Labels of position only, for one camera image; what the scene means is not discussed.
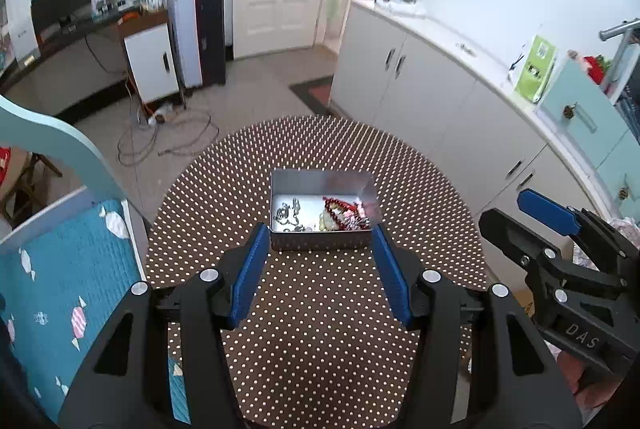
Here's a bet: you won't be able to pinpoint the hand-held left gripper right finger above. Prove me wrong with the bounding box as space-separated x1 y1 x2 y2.
372 224 583 429

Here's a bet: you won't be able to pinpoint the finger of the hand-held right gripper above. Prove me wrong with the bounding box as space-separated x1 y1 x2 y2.
517 189 640 261
479 209 629 293

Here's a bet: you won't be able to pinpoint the light blue drawer cabinet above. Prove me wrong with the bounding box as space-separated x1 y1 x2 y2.
537 56 640 210

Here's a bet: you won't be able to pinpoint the small white cabinet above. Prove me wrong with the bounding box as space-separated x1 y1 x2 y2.
117 11 181 104

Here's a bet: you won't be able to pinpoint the white floor cabinets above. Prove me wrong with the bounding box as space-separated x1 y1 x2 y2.
327 0 621 230

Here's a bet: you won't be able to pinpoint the brown polka dot tablecloth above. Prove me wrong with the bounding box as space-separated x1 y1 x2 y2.
145 115 488 429

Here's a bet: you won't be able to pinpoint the grey metal rod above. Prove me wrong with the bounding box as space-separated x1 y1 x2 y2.
599 19 640 94

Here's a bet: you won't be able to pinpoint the black tall appliance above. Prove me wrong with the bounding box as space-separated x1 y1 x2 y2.
190 0 227 87

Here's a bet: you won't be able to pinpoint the red string bracelet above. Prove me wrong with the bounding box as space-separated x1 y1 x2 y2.
322 196 371 230

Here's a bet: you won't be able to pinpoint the person's right hand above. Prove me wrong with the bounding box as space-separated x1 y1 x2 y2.
552 344 618 410

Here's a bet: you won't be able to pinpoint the dark doormat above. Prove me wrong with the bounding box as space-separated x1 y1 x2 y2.
289 76 335 117

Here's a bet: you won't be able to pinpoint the silver chain bracelet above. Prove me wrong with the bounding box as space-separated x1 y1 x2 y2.
274 199 313 232

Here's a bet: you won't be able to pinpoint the clear crystal bracelet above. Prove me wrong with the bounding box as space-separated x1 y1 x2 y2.
350 204 374 230

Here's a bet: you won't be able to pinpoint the green paper packet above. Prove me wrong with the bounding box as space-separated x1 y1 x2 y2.
510 35 557 104

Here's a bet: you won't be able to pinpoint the white air cooler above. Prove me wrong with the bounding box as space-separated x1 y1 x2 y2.
166 0 203 88

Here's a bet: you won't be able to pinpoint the dark wooden stool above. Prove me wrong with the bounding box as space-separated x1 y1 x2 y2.
0 151 63 227

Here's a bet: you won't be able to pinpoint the light blue wooden chair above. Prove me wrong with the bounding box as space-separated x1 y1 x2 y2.
0 94 151 282

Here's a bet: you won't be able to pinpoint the grey metal tin box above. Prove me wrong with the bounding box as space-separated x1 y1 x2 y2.
269 169 377 252

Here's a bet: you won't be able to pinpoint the teal quilted seat cushion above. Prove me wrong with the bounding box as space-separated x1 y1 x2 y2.
0 199 193 427

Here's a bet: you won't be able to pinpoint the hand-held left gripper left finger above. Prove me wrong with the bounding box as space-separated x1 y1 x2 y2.
57 223 270 429

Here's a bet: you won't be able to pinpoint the black curved desk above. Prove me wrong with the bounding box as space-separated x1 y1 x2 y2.
0 6 168 117

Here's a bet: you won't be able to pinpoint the red soft toy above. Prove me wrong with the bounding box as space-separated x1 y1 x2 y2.
582 55 612 84

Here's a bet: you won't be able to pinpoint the tangle of floor cables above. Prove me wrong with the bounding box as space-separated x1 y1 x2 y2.
117 106 221 167

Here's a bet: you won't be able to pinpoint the row of small desk items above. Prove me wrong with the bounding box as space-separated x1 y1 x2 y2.
95 0 168 17

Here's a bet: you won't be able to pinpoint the pink checkered cloth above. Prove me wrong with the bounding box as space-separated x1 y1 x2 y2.
572 216 638 270

